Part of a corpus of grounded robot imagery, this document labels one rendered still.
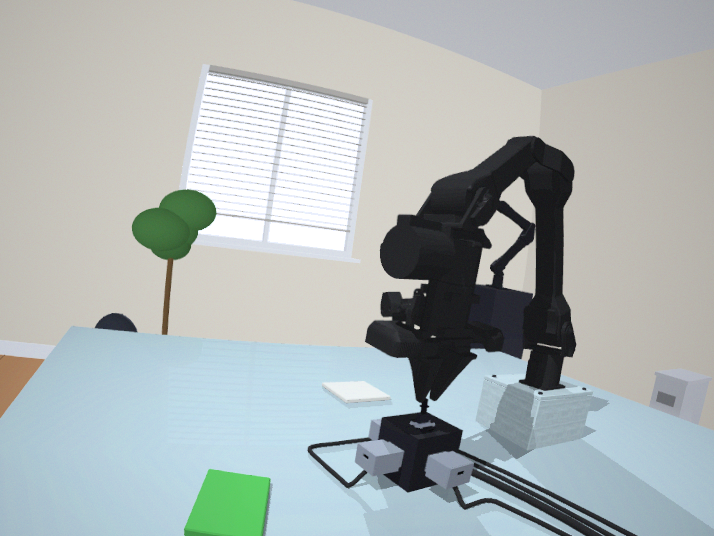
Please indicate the green box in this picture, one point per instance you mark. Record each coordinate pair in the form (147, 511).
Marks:
(229, 504)

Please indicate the white flat square pad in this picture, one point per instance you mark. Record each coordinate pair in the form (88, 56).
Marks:
(356, 391)

